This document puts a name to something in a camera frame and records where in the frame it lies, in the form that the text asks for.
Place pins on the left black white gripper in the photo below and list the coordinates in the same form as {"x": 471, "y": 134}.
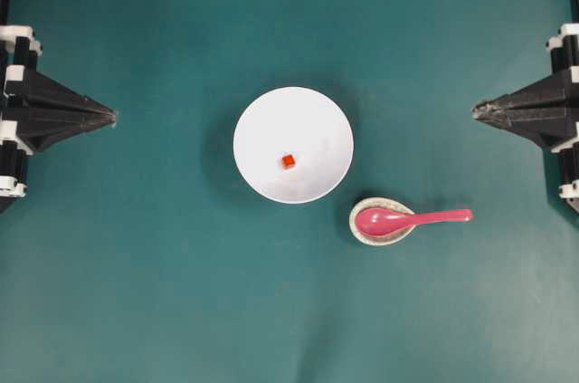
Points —
{"x": 25, "y": 131}

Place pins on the pink plastic spoon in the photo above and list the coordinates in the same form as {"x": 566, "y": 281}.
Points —
{"x": 378, "y": 221}

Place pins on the small red block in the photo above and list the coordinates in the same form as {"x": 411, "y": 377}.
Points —
{"x": 288, "y": 161}

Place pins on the speckled ceramic spoon rest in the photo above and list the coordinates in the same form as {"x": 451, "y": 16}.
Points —
{"x": 378, "y": 202}

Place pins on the white round bowl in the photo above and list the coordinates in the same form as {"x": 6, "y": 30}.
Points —
{"x": 298, "y": 121}

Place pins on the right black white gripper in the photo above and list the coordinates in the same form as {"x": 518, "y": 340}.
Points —
{"x": 546, "y": 111}

